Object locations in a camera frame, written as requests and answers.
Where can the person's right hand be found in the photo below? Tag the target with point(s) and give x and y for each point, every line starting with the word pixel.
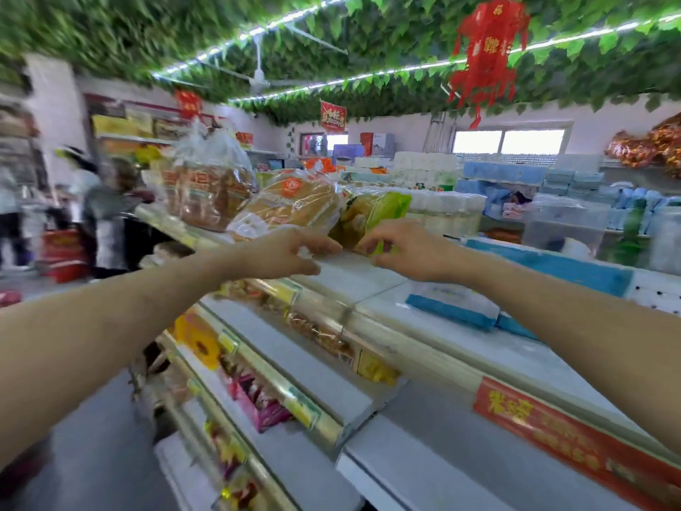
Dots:
pixel 420 252

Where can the person's left hand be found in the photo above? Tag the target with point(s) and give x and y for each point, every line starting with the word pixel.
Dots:
pixel 276 255

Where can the person's left thumb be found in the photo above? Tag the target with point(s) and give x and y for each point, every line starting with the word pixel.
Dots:
pixel 303 267

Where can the person's right thumb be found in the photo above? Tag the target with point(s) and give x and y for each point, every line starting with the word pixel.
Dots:
pixel 384 260

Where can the green and yellow snack packet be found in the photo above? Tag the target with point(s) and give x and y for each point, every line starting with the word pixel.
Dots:
pixel 372 212

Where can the bread packet with orange label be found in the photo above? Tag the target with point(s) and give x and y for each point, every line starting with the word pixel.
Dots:
pixel 290 202

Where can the person's right forearm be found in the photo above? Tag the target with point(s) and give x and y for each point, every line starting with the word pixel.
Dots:
pixel 585 335

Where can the person's left forearm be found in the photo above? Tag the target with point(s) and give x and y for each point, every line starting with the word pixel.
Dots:
pixel 106 335

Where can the row of brown snack packets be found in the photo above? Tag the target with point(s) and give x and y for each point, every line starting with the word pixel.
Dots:
pixel 319 335

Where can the row of clear plastic cups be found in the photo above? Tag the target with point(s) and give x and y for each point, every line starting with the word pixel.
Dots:
pixel 447 212

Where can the blue and white tissue packet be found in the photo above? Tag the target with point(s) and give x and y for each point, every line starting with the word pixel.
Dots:
pixel 452 305

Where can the stack of white tissue packets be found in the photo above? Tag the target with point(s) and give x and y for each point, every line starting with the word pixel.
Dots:
pixel 425 169

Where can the small yellow snack packet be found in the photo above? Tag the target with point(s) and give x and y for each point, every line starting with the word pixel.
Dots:
pixel 375 368

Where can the clear bag of brown bread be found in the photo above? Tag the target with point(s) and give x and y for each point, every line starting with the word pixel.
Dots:
pixel 210 191

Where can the yellow sunflower print packet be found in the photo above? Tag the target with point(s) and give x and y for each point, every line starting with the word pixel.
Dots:
pixel 198 340

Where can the pile of pink snack packets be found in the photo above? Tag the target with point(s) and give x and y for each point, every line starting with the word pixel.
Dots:
pixel 258 401

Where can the stack of blue tissue packets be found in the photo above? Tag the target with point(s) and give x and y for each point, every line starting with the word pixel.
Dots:
pixel 505 173

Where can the red hanging banner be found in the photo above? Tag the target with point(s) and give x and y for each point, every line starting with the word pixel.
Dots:
pixel 333 116

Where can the white shop shelf unit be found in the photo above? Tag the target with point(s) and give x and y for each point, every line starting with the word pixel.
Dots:
pixel 425 409

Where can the window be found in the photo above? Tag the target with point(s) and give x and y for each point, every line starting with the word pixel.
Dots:
pixel 508 141

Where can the long blue and white packet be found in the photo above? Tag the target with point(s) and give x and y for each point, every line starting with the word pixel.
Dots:
pixel 558 268

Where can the clear plastic storage box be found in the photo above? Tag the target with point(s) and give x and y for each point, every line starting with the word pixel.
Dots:
pixel 564 220

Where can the white ceiling fan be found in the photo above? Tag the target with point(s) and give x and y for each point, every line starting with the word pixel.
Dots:
pixel 259 74

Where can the white light strip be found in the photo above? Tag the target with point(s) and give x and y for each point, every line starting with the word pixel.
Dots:
pixel 425 65
pixel 250 32

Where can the small red hanging decoration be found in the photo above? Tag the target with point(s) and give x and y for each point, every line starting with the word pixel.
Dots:
pixel 188 104

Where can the red paper lantern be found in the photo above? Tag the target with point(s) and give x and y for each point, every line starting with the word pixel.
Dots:
pixel 488 53

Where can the red shopping basket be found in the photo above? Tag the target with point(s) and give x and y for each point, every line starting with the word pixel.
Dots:
pixel 64 255

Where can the green bottle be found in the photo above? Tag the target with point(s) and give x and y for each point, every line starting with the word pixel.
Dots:
pixel 630 234

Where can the red shelf label strip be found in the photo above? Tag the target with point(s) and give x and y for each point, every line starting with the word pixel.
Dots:
pixel 574 447

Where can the golden foil decoration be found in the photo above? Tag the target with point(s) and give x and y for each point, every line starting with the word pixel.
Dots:
pixel 649 146

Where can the green artificial leaf canopy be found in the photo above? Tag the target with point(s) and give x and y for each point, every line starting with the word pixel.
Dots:
pixel 106 31

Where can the wall shelf with goods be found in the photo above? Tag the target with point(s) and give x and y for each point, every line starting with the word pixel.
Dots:
pixel 138 130

